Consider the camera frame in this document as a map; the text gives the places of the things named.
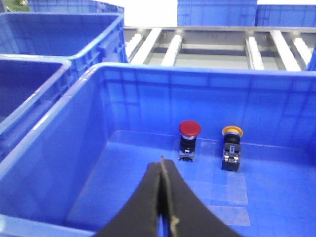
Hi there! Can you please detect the steel roller conveyor rack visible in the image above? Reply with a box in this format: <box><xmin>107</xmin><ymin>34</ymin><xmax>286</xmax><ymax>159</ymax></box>
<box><xmin>124</xmin><ymin>27</ymin><xmax>316</xmax><ymax>71</ymax></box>

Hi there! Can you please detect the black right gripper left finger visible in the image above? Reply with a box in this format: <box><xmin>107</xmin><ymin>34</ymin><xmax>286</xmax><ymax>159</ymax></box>
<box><xmin>94</xmin><ymin>156</ymin><xmax>164</xmax><ymax>237</ymax></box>

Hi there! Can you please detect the blue bin front left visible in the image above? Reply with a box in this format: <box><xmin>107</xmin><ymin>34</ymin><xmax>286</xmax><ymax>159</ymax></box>
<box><xmin>0</xmin><ymin>55</ymin><xmax>75</xmax><ymax>159</ymax></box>

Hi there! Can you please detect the blue bin far back right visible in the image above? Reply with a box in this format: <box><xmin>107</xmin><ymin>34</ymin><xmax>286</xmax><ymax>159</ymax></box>
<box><xmin>255</xmin><ymin>4</ymin><xmax>316</xmax><ymax>27</ymax></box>

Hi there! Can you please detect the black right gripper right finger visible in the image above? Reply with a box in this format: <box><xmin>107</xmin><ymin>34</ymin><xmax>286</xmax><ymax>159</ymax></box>
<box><xmin>161</xmin><ymin>159</ymin><xmax>240</xmax><ymax>237</ymax></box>

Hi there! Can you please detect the yellow mushroom push button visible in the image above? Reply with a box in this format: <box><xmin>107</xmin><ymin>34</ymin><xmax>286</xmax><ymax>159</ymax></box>
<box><xmin>221</xmin><ymin>125</ymin><xmax>243</xmax><ymax>172</ymax></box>

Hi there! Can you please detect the blue bin rear left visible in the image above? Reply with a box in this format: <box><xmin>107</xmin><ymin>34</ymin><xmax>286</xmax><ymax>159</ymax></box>
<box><xmin>0</xmin><ymin>12</ymin><xmax>128</xmax><ymax>76</ymax></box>

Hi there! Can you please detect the red mushroom push button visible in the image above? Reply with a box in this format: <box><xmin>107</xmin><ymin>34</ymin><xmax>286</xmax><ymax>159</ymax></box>
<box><xmin>178</xmin><ymin>120</ymin><xmax>201</xmax><ymax>162</ymax></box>

